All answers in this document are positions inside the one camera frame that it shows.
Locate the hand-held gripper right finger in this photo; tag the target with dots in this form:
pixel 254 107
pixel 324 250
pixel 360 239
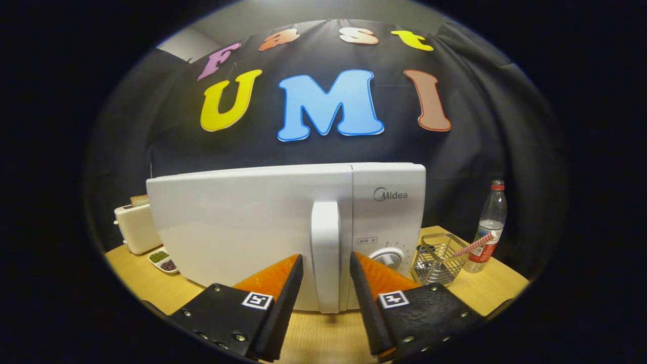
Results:
pixel 366 308

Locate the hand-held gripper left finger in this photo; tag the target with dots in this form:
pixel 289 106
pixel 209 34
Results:
pixel 283 313

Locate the white microwave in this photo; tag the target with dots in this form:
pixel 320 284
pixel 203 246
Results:
pixel 237 227

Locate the red striped straw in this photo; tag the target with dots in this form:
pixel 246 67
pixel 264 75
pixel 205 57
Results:
pixel 475 244

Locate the white divided bean dish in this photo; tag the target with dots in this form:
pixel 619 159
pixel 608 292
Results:
pixel 163 260

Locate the clear plastic water bottle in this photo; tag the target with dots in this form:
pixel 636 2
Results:
pixel 493 212

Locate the white toaster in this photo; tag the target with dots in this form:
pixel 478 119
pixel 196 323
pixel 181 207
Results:
pixel 136 227

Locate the toasted bread slice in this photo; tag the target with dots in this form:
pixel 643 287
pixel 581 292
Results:
pixel 139 200

